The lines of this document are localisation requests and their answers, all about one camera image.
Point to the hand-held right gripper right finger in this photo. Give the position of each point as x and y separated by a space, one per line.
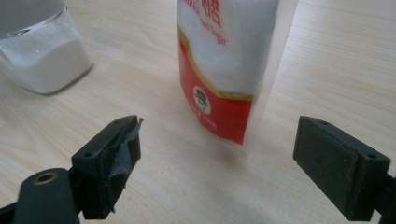
336 165

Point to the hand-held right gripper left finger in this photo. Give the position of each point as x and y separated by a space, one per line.
99 168

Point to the glass jar with white lid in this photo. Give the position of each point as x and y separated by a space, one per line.
43 62

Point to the red and white sugar bag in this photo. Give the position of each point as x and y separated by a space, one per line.
218 62

